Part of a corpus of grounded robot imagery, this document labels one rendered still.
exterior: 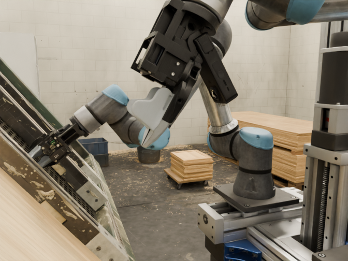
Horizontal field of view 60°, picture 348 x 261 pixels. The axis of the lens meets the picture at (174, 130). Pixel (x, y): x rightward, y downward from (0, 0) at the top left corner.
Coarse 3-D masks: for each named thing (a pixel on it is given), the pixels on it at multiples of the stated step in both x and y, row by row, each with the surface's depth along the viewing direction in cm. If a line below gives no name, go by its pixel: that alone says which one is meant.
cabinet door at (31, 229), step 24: (0, 168) 72; (0, 192) 64; (24, 192) 74; (0, 216) 57; (24, 216) 65; (48, 216) 76; (0, 240) 51; (24, 240) 58; (48, 240) 67; (72, 240) 78
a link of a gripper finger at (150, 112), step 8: (160, 96) 43; (168, 96) 43; (136, 104) 42; (144, 104) 42; (152, 104) 43; (160, 104) 43; (168, 104) 43; (136, 112) 42; (144, 112) 43; (152, 112) 43; (160, 112) 43; (144, 120) 43; (152, 120) 43; (160, 120) 43; (152, 128) 43; (160, 128) 43; (152, 136) 44; (144, 144) 45
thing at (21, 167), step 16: (0, 128) 76; (0, 144) 72; (16, 144) 77; (0, 160) 73; (16, 160) 74; (32, 160) 79; (16, 176) 75; (32, 176) 76; (48, 176) 81; (32, 192) 76; (48, 192) 78; (64, 192) 83; (64, 208) 80; (80, 208) 85; (64, 224) 80; (80, 224) 82; (96, 224) 87; (80, 240) 83; (96, 240) 84; (112, 240) 88; (112, 256) 86
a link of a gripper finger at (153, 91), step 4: (152, 88) 46; (156, 88) 47; (160, 88) 47; (152, 92) 47; (148, 96) 46; (152, 96) 47; (132, 100) 46; (136, 100) 46; (128, 104) 46; (132, 104) 46; (128, 108) 46; (132, 112) 46; (148, 128) 46; (144, 132) 47; (148, 132) 46; (144, 136) 46
